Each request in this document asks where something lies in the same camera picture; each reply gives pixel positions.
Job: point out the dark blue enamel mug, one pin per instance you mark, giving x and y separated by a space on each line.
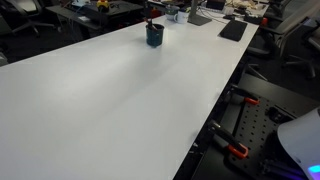
155 37

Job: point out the red marker with white label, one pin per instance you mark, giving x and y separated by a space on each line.
149 24

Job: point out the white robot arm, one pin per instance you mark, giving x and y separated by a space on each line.
300 140

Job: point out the small red object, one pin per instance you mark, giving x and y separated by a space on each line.
155 12

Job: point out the grey teal bowl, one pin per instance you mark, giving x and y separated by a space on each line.
171 11

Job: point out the grey monitor stand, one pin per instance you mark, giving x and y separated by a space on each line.
198 20

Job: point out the black desk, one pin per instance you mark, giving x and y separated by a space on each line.
126 8

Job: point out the black flat pad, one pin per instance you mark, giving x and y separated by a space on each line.
233 30

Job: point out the black computer mouse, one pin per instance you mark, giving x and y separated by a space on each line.
229 16

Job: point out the black box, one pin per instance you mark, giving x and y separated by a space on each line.
215 4

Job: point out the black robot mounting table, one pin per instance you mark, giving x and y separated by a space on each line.
256 126

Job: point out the yellow red emergency stop button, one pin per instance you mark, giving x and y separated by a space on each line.
102 5

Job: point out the white paper sheet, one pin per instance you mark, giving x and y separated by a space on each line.
83 18

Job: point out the small white cup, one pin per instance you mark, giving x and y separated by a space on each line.
229 10

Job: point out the black case with red end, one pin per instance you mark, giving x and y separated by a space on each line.
253 18

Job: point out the beige clutter pile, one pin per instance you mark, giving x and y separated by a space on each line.
245 4

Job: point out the grey black office chair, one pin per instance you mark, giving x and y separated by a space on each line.
293 20

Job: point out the grey object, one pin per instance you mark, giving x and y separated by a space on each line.
2 59

